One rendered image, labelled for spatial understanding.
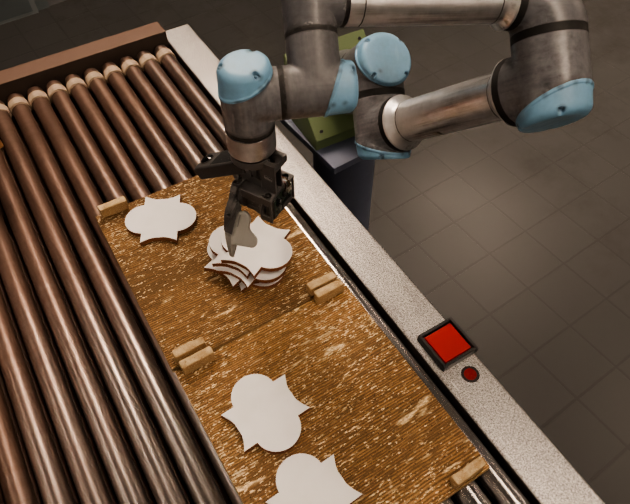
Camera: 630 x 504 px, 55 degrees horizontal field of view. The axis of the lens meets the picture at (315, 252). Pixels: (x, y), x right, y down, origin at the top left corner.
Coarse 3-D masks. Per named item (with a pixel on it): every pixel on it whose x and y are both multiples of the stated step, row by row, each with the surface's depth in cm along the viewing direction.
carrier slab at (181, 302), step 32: (160, 192) 129; (192, 192) 129; (224, 192) 129; (288, 224) 124; (128, 256) 119; (160, 256) 119; (192, 256) 119; (320, 256) 118; (160, 288) 114; (192, 288) 114; (224, 288) 114; (256, 288) 114; (288, 288) 114; (160, 320) 110; (192, 320) 110; (224, 320) 110; (256, 320) 110
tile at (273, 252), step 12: (252, 228) 116; (264, 228) 116; (276, 228) 116; (264, 240) 114; (276, 240) 114; (228, 252) 112; (240, 252) 112; (252, 252) 112; (264, 252) 112; (276, 252) 112; (288, 252) 112; (240, 264) 111; (252, 264) 110; (264, 264) 110; (276, 264) 110
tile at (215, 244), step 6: (222, 228) 117; (216, 234) 116; (210, 240) 115; (216, 240) 115; (210, 246) 114; (216, 246) 114; (216, 252) 113; (222, 252) 113; (216, 258) 113; (216, 264) 112; (222, 264) 112; (228, 264) 112; (234, 264) 112; (240, 270) 111; (246, 270) 111; (246, 276) 111
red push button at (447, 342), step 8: (440, 328) 109; (448, 328) 109; (432, 336) 108; (440, 336) 108; (448, 336) 108; (456, 336) 108; (432, 344) 107; (440, 344) 107; (448, 344) 107; (456, 344) 107; (464, 344) 107; (440, 352) 106; (448, 352) 106; (456, 352) 106; (464, 352) 106; (448, 360) 105
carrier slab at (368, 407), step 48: (288, 336) 107; (336, 336) 107; (384, 336) 107; (192, 384) 102; (288, 384) 102; (336, 384) 102; (384, 384) 102; (336, 432) 97; (384, 432) 96; (432, 432) 96; (240, 480) 92; (384, 480) 92; (432, 480) 92
